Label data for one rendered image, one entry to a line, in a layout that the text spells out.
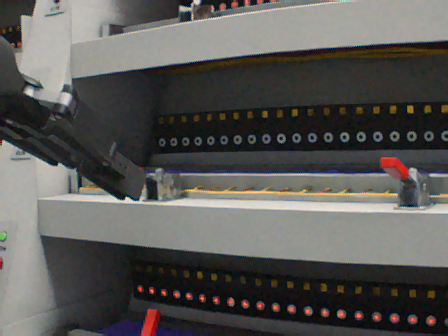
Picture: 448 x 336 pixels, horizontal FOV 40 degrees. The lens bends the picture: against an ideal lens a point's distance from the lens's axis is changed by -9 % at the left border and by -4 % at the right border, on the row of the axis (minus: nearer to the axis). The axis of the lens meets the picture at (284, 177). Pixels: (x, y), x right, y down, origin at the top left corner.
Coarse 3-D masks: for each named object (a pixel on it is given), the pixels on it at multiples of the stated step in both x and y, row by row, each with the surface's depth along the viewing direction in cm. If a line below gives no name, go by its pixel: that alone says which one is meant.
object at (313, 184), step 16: (192, 176) 67; (208, 176) 66; (224, 176) 65; (240, 176) 65; (256, 176) 64; (272, 176) 63; (288, 176) 62; (304, 176) 61; (320, 176) 60; (336, 176) 60; (352, 176) 59; (368, 176) 58; (384, 176) 58; (432, 176) 55; (208, 192) 64; (224, 192) 63; (240, 192) 63; (256, 192) 62; (272, 192) 61; (288, 192) 60; (304, 192) 61; (320, 192) 59; (336, 192) 60; (352, 192) 59; (368, 192) 58; (384, 192) 58; (432, 192) 55
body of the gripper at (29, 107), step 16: (0, 48) 43; (0, 64) 43; (16, 64) 44; (0, 80) 43; (16, 80) 44; (32, 80) 45; (0, 96) 43; (16, 96) 44; (0, 112) 47; (32, 112) 46
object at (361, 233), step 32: (160, 160) 86; (192, 160) 84; (224, 160) 81; (256, 160) 79; (288, 160) 77; (320, 160) 75; (352, 160) 73; (416, 160) 70; (64, 192) 76; (64, 224) 70; (96, 224) 67; (128, 224) 65; (160, 224) 63; (192, 224) 61; (224, 224) 59; (256, 224) 58; (288, 224) 56; (320, 224) 55; (352, 224) 53; (384, 224) 52; (416, 224) 51; (256, 256) 58; (288, 256) 56; (320, 256) 55; (352, 256) 54; (384, 256) 52; (416, 256) 51
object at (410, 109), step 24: (168, 120) 85; (192, 120) 84; (216, 120) 82; (240, 120) 80; (264, 120) 79; (288, 120) 77; (312, 120) 76; (336, 120) 74; (360, 120) 73; (384, 120) 72; (408, 120) 70; (432, 120) 69; (168, 144) 86; (192, 144) 84; (216, 144) 82; (240, 144) 81; (264, 144) 79; (288, 144) 78; (312, 144) 76; (336, 144) 75; (360, 144) 73; (384, 144) 72; (408, 144) 71; (432, 144) 69
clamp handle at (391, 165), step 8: (384, 160) 47; (392, 160) 47; (384, 168) 47; (392, 168) 47; (400, 168) 48; (392, 176) 49; (400, 176) 49; (408, 176) 50; (416, 176) 52; (408, 184) 52; (416, 184) 52
